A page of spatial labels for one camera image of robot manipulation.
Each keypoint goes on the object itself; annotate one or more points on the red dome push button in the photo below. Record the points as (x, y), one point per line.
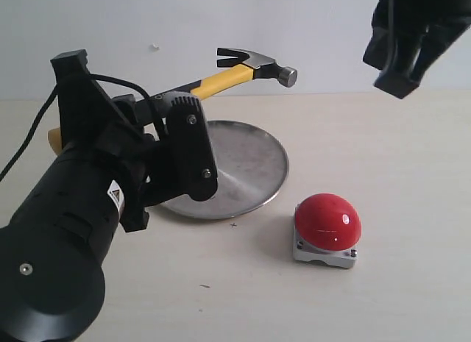
(327, 229)

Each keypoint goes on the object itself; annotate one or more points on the yellow black claw hammer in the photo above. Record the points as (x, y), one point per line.
(242, 66)

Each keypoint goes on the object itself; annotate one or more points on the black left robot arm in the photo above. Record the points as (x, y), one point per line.
(53, 248)

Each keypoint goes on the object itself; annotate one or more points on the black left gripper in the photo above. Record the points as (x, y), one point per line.
(102, 165)

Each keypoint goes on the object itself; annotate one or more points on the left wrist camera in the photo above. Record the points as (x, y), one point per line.
(191, 147)

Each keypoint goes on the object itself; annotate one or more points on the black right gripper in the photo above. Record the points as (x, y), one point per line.
(409, 36)

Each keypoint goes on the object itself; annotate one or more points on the round stainless steel plate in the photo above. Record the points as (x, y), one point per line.
(252, 167)

